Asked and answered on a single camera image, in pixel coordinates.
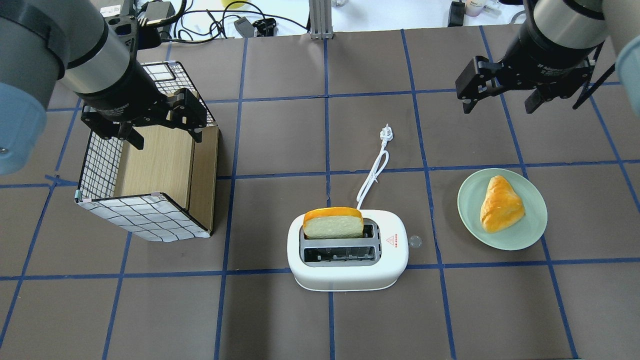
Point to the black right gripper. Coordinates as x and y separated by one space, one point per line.
541 64

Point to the golden bread roll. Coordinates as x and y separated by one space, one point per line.
502 207

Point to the black power adapter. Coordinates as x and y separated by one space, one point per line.
456 14

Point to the green plate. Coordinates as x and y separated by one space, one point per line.
522 234

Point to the aluminium frame post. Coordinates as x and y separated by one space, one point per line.
320 15

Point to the white toaster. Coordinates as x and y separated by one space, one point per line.
373 261

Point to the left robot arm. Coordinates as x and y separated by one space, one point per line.
46 41

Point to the toast slice in toaster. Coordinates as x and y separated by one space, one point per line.
333 223

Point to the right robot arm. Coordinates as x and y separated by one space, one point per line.
588 23

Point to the wire basket with checked cloth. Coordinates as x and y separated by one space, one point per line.
164 192

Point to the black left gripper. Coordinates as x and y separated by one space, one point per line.
129 91

